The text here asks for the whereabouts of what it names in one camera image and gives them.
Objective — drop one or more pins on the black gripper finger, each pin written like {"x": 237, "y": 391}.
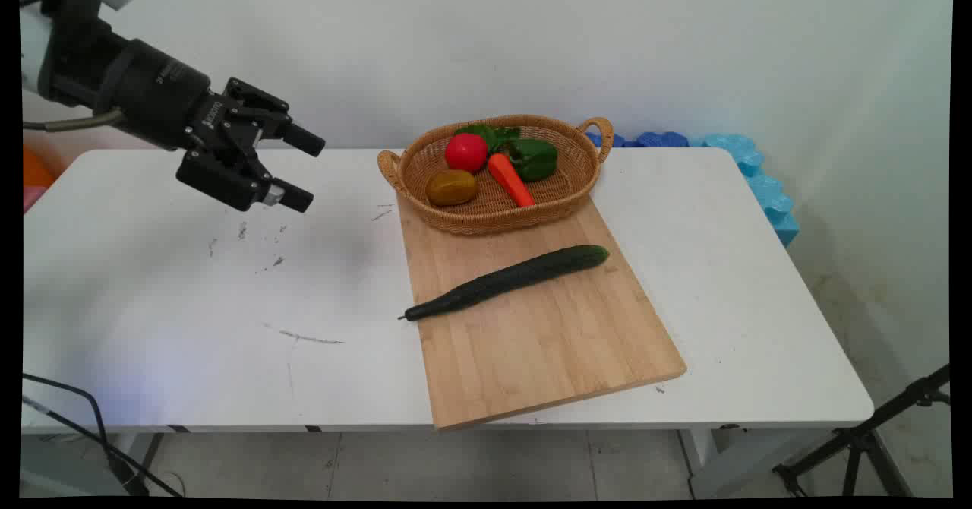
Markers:
{"x": 304, "y": 140}
{"x": 228, "y": 178}

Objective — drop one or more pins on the yellow-brown toy bell pepper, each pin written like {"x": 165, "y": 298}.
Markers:
{"x": 451, "y": 188}

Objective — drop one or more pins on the red toy tomato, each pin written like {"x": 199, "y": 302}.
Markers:
{"x": 465, "y": 152}

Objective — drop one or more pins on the green leafy toy vegetable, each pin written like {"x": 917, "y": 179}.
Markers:
{"x": 480, "y": 134}

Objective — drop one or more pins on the orange round object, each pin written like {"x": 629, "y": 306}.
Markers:
{"x": 34, "y": 171}

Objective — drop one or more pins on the orange toy carrot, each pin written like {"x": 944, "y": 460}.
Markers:
{"x": 507, "y": 177}

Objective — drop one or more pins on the green toy bell pepper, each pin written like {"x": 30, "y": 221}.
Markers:
{"x": 535, "y": 159}

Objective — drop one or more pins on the dark green cucumber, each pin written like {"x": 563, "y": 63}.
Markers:
{"x": 509, "y": 277}

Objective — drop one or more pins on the white table leg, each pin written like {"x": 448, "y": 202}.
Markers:
{"x": 702, "y": 456}
{"x": 125, "y": 448}

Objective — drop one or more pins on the wooden cutting board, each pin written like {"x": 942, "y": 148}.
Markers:
{"x": 547, "y": 342}

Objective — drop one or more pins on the light blue foam block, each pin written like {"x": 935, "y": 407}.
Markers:
{"x": 767, "y": 190}

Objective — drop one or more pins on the black tripod stand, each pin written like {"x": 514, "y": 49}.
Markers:
{"x": 862, "y": 439}

